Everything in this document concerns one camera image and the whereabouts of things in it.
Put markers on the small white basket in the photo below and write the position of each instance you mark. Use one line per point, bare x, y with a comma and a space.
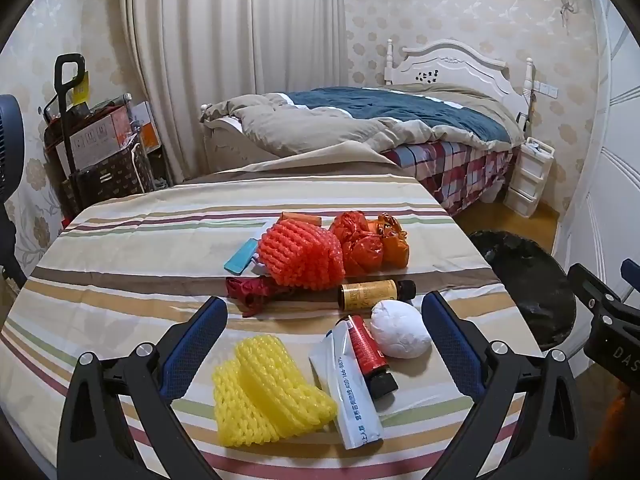
496, 192

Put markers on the white striped curtain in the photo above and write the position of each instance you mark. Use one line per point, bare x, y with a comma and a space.
210, 35

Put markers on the white squeezed tube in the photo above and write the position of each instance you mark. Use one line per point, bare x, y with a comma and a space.
345, 400

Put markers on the red tube with black cap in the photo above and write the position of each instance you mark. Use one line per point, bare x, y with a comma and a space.
365, 345

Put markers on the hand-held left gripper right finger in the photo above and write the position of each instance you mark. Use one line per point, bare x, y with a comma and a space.
450, 345

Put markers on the brown bottle with yellow label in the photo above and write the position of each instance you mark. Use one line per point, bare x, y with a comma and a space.
370, 296

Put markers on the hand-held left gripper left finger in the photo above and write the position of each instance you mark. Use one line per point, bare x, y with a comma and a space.
195, 345

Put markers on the yellow foam fruit net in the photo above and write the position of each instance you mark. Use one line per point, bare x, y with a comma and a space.
270, 390

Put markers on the white wardrobe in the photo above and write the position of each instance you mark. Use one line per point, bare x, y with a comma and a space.
610, 160

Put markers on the red plastic bag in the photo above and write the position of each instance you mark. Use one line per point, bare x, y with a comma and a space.
360, 250

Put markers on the orange fuzzy cloth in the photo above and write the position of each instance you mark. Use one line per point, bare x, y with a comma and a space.
617, 435

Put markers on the dark red wrapper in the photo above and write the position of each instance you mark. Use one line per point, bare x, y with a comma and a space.
250, 292

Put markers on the white paper ball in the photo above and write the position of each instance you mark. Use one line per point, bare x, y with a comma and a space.
400, 330

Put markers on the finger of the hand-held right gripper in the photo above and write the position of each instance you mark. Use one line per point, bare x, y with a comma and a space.
632, 271
590, 285

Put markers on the orange stick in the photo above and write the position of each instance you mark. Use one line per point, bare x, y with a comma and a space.
300, 218

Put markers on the white bed frame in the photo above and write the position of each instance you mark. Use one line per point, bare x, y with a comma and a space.
450, 67

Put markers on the white cardboard box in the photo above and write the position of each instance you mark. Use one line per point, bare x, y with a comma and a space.
92, 140

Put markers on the orange foam fruit net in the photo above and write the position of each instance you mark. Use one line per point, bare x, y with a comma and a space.
300, 255

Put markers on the white wall sockets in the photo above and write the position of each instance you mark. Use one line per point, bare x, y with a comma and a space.
545, 90

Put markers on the orange and white box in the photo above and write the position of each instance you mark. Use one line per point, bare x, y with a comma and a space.
145, 125

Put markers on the black bin with bag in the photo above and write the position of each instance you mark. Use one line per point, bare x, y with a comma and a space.
520, 280

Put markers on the white plastic drawer unit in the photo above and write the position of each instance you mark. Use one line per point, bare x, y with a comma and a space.
527, 180

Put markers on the plaid bed sheet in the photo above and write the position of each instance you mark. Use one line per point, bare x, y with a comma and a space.
450, 170

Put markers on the wall hanging ornament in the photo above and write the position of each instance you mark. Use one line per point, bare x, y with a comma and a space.
566, 7

